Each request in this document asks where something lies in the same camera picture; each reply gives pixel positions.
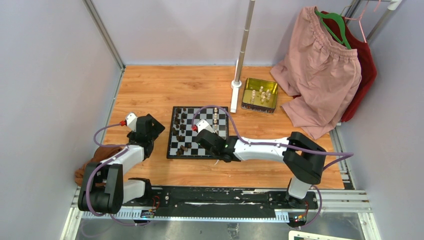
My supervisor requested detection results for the brown crumpled cloth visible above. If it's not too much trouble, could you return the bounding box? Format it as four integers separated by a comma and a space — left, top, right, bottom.
74, 146, 123, 187

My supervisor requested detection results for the pink hanging garment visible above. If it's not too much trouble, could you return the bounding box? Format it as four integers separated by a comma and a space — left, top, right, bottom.
270, 6, 362, 140

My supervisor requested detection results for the purple cable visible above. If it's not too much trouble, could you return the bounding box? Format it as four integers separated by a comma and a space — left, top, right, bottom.
84, 123, 157, 227
191, 105, 355, 229

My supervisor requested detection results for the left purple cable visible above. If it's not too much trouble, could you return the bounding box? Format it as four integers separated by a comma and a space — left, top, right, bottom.
84, 123, 157, 227

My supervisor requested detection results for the silver rack pole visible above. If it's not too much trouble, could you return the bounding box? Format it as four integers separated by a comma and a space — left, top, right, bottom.
231, 0, 256, 90

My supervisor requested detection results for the pink wire hanger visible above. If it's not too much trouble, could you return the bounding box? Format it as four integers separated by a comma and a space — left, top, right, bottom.
341, 0, 371, 43

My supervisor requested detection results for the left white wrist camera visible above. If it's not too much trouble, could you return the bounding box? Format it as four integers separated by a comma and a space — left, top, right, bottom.
119, 112, 138, 132

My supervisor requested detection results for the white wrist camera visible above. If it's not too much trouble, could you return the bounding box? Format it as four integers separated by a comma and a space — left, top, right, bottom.
191, 119, 215, 134
119, 112, 138, 132

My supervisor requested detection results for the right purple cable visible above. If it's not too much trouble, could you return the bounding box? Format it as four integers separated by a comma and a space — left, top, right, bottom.
191, 105, 355, 229

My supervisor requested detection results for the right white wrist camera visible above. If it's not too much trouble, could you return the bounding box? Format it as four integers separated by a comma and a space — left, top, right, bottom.
191, 119, 215, 134

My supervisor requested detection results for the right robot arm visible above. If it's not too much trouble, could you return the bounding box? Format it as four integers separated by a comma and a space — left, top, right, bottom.
194, 129, 327, 209

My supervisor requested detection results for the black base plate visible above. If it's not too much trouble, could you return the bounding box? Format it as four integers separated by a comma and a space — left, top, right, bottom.
124, 186, 319, 220

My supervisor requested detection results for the green clothes hanger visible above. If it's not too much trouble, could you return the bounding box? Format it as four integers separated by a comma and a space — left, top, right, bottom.
314, 9, 352, 51

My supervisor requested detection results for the red hanging garment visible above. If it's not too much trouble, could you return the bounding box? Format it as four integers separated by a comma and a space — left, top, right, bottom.
341, 24, 378, 122

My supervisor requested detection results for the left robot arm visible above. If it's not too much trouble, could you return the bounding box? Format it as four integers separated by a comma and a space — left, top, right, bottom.
77, 112, 165, 217

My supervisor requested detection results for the yellow metal tin tray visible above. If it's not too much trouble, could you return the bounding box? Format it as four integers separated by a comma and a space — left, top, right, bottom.
241, 77, 279, 114

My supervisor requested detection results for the black white chess board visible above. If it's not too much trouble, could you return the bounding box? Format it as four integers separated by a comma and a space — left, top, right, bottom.
166, 106, 229, 160

